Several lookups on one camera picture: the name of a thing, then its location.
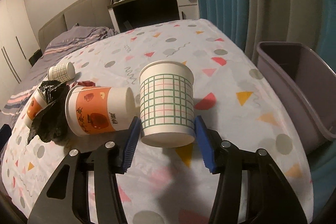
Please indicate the white wardrobe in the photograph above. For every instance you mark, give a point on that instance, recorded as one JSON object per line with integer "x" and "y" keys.
{"x": 18, "y": 44}

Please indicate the bed with grey bedding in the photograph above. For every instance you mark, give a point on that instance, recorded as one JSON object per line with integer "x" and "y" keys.
{"x": 76, "y": 38}

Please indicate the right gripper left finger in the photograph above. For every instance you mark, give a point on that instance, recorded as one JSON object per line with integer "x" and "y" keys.
{"x": 65, "y": 198}

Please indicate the grid paper cup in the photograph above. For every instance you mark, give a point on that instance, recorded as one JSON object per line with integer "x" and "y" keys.
{"x": 166, "y": 107}
{"x": 62, "y": 72}

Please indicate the grey upholstered headboard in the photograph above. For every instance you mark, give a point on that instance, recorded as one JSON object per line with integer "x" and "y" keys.
{"x": 87, "y": 13}

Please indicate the purple plastic trash bin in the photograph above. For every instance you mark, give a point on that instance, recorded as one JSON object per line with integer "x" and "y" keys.
{"x": 305, "y": 85}

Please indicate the black plastic bag front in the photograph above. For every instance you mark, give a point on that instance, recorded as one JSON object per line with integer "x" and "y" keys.
{"x": 50, "y": 123}

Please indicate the dark desk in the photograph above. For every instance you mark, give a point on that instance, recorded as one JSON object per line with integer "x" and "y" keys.
{"x": 130, "y": 14}

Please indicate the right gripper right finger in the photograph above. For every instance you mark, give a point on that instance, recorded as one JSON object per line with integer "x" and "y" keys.
{"x": 270, "y": 198}

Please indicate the patterned white tablecloth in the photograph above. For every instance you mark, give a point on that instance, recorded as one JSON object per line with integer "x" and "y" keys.
{"x": 162, "y": 185}

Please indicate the blue grey curtain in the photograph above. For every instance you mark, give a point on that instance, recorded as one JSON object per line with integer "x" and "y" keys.
{"x": 311, "y": 23}

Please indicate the white drawer cabinet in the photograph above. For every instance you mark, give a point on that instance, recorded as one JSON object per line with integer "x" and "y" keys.
{"x": 188, "y": 9}

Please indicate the orange apple paper cup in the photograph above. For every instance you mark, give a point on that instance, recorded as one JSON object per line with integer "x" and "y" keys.
{"x": 97, "y": 110}

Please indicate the red white plastic bag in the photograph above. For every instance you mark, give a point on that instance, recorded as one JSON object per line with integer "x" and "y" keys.
{"x": 83, "y": 83}

